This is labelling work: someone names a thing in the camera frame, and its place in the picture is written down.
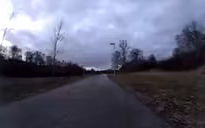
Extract street lamp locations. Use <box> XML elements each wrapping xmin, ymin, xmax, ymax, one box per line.
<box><xmin>109</xmin><ymin>41</ymin><xmax>118</xmax><ymax>77</ymax></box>

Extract group of bare trees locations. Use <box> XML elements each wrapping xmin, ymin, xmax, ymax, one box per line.
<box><xmin>172</xmin><ymin>19</ymin><xmax>205</xmax><ymax>58</ymax></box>
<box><xmin>110</xmin><ymin>39</ymin><xmax>158</xmax><ymax>72</ymax></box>

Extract grey asphalt road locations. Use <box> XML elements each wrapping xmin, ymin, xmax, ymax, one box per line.
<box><xmin>0</xmin><ymin>73</ymin><xmax>171</xmax><ymax>128</ymax></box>

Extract thin bare tree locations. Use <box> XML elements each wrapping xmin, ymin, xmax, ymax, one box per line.
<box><xmin>0</xmin><ymin>12</ymin><xmax>16</xmax><ymax>51</ymax></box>
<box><xmin>50</xmin><ymin>19</ymin><xmax>66</xmax><ymax>68</ymax></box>

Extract dark hedge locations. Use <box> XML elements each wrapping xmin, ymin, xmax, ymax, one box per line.
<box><xmin>0</xmin><ymin>49</ymin><xmax>91</xmax><ymax>79</ymax></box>

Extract dry grass verge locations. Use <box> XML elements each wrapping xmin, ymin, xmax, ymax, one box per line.
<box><xmin>0</xmin><ymin>73</ymin><xmax>88</xmax><ymax>109</ymax></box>
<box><xmin>106</xmin><ymin>58</ymin><xmax>205</xmax><ymax>128</ymax></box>

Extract row of trees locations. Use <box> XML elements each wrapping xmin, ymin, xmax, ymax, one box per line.
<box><xmin>0</xmin><ymin>41</ymin><xmax>54</xmax><ymax>66</ymax></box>

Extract dark bushes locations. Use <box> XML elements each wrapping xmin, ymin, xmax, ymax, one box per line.
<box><xmin>119</xmin><ymin>43</ymin><xmax>205</xmax><ymax>73</ymax></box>

